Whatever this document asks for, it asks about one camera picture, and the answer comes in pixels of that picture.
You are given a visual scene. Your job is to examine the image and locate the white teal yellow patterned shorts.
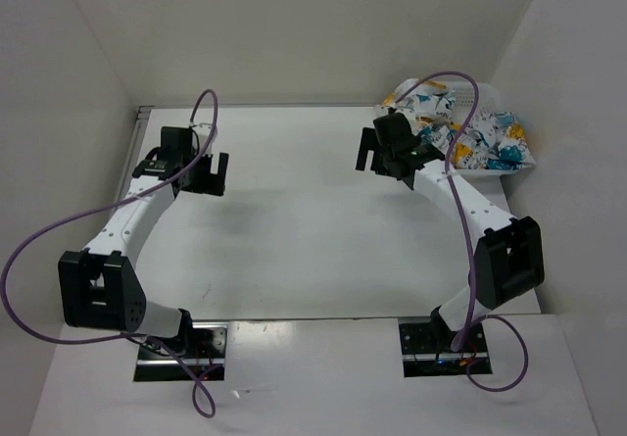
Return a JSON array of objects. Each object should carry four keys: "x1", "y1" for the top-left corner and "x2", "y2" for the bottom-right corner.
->
[{"x1": 374, "y1": 77, "x2": 539, "y2": 172}]

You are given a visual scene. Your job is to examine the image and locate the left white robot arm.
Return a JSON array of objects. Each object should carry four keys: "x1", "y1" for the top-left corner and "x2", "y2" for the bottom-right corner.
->
[{"x1": 58, "y1": 151, "x2": 229, "y2": 358}]

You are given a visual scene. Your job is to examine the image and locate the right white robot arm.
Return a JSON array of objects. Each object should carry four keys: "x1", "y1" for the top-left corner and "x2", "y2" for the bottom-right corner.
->
[{"x1": 356, "y1": 127, "x2": 545, "y2": 351}]

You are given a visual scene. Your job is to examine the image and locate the white perforated plastic basket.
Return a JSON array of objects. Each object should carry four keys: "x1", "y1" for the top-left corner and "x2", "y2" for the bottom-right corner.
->
[{"x1": 415, "y1": 78, "x2": 520, "y2": 177}]

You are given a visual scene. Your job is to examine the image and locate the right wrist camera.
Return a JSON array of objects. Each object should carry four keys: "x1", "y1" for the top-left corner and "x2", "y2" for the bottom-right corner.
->
[{"x1": 373, "y1": 113, "x2": 420, "y2": 152}]

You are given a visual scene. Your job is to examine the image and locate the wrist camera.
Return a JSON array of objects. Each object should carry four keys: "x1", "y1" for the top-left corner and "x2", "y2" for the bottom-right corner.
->
[
  {"x1": 373, "y1": 113, "x2": 420, "y2": 152},
  {"x1": 157, "y1": 123, "x2": 213, "y2": 166}
]

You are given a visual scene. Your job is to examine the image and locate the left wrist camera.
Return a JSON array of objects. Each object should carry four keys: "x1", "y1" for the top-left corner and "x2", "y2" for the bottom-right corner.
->
[{"x1": 157, "y1": 123, "x2": 213, "y2": 166}]

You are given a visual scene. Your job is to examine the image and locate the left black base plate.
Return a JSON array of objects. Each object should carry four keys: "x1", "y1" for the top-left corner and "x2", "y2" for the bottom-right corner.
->
[{"x1": 133, "y1": 321, "x2": 229, "y2": 383}]

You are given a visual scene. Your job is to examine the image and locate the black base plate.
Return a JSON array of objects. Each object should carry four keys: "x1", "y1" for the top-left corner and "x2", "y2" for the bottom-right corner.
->
[
  {"x1": 133, "y1": 321, "x2": 229, "y2": 383},
  {"x1": 398, "y1": 318, "x2": 493, "y2": 378}
]

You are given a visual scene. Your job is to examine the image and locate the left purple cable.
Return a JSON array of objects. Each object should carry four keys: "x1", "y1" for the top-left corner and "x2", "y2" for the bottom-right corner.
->
[{"x1": 1, "y1": 88, "x2": 220, "y2": 418}]

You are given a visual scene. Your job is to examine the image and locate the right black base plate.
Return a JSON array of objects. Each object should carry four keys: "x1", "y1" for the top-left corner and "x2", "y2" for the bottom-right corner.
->
[{"x1": 398, "y1": 318, "x2": 493, "y2": 378}]

